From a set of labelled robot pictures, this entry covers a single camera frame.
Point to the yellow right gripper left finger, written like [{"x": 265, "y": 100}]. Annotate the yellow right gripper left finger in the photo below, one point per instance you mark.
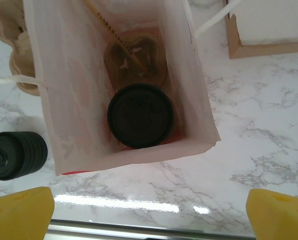
[{"x": 16, "y": 217}]

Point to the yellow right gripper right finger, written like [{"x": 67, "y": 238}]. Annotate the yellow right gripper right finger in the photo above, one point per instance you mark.
[{"x": 281, "y": 220}]

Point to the red printed paper gift bag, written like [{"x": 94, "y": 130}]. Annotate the red printed paper gift bag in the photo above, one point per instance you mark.
[{"x": 63, "y": 75}]

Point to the black lidded coffee cup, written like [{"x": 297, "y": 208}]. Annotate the black lidded coffee cup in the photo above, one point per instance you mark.
[{"x": 140, "y": 117}]

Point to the single cardboard cup carrier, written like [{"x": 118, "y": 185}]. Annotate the single cardboard cup carrier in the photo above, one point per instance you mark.
[{"x": 115, "y": 72}]

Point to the stack of cardboard cup carriers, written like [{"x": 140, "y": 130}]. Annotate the stack of cardboard cup carriers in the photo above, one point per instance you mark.
[{"x": 8, "y": 20}]

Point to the wooden stir stick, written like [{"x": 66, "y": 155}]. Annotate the wooden stir stick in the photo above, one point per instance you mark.
[{"x": 106, "y": 21}]

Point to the brown cardboard tray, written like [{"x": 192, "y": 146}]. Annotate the brown cardboard tray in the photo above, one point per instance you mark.
[{"x": 264, "y": 51}]

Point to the white paper napkin stack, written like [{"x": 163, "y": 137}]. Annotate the white paper napkin stack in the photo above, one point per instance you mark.
[{"x": 271, "y": 20}]

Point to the aluminium mounting rail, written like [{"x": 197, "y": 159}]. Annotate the aluminium mounting rail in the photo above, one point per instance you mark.
[{"x": 151, "y": 231}]

